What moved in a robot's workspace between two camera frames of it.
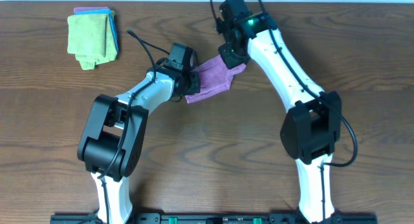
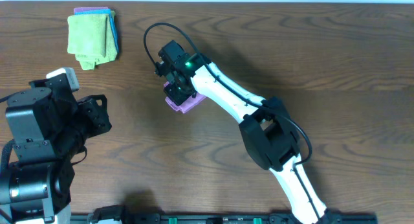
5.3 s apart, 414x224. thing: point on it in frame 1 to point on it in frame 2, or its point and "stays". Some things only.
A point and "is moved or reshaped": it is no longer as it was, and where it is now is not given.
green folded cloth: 90,37 stays
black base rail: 216,218 stays
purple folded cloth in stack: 76,9 stays
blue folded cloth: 101,11 stays
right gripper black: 231,62 to 176,98
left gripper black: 196,87 to 100,109
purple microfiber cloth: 215,76 is moved or reshaped
